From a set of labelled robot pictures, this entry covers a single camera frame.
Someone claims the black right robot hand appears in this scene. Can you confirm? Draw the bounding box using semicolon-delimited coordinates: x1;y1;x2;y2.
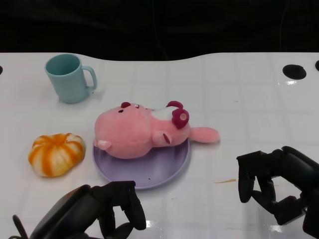
236;146;319;235

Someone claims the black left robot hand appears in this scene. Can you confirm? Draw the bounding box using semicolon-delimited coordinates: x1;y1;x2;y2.
31;181;147;239

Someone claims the pink plush doll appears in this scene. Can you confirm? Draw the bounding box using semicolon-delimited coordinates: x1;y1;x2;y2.
94;100;220;159

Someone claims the lavender plastic plate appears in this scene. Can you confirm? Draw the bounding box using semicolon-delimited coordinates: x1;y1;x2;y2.
92;139;191;190

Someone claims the orange white striped pumpkin toy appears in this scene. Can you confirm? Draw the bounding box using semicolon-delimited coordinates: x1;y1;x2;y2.
27;133;86;178

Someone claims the teal plastic mug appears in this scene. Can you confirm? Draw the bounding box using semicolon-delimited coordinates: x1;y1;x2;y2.
44;53;98;104

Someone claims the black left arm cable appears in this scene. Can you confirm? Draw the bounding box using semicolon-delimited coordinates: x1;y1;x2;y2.
12;214;28;239

